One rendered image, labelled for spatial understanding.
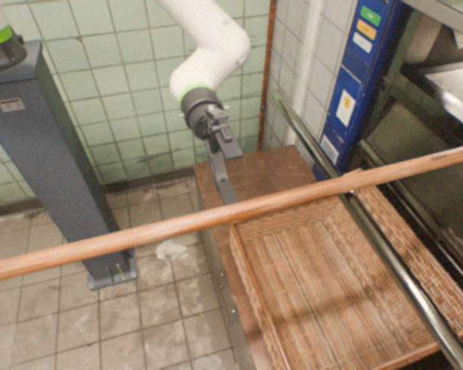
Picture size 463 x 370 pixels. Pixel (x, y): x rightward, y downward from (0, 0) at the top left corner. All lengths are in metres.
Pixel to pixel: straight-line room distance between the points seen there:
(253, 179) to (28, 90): 0.90
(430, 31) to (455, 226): 0.50
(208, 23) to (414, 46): 0.55
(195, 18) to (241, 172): 0.84
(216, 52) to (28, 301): 1.64
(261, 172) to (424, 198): 0.71
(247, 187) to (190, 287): 0.68
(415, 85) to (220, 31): 0.54
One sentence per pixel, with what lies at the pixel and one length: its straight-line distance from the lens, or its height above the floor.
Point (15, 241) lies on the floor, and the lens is 2.30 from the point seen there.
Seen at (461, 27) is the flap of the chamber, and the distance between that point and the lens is 0.73.
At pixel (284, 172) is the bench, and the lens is 1.49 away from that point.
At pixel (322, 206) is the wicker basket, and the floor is 0.69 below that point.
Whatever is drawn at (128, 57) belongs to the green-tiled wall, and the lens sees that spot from 1.73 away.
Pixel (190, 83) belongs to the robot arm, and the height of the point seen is 1.24.
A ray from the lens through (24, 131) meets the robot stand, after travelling 1.18.
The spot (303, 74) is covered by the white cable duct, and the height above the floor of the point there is 0.92.
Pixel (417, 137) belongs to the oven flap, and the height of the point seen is 1.05.
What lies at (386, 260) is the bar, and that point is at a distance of 0.59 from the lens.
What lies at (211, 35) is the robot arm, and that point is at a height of 1.32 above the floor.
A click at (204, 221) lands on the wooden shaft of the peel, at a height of 1.20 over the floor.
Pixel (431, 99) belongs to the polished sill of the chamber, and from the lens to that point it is 0.98.
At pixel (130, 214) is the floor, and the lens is 2.13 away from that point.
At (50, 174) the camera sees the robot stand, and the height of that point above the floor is 0.82.
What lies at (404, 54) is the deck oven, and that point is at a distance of 1.04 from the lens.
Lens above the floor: 1.63
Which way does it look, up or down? 48 degrees down
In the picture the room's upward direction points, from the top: straight up
